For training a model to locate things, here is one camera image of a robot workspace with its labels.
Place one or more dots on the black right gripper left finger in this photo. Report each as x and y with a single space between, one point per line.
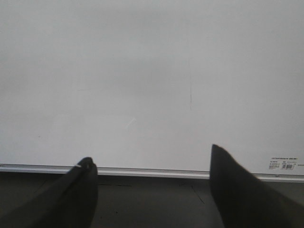
70 202

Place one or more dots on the white product label sticker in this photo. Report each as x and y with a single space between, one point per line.
286 163

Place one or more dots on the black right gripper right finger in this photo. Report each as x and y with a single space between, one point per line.
244 201

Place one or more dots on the white whiteboard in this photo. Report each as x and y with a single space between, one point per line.
146 87

